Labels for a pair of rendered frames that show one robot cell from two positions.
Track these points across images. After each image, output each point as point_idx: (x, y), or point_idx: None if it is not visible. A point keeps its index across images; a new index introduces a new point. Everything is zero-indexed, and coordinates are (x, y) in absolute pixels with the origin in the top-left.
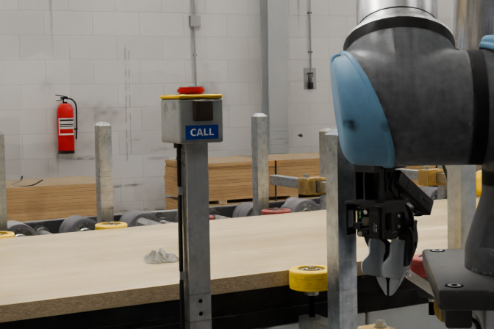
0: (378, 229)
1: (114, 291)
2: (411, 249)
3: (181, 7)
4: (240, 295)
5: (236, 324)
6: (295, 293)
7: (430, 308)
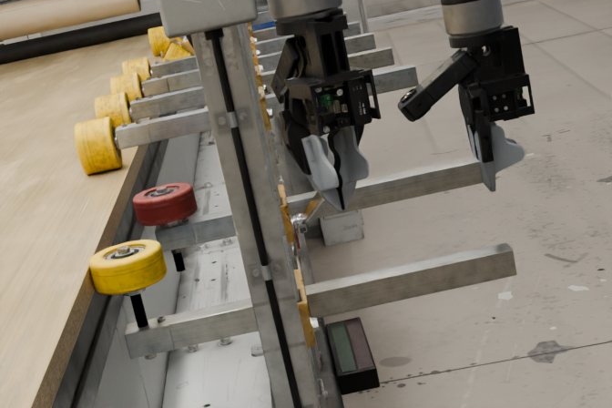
0: (368, 108)
1: (30, 407)
2: (361, 132)
3: None
4: (80, 337)
5: (92, 387)
6: (96, 306)
7: (180, 260)
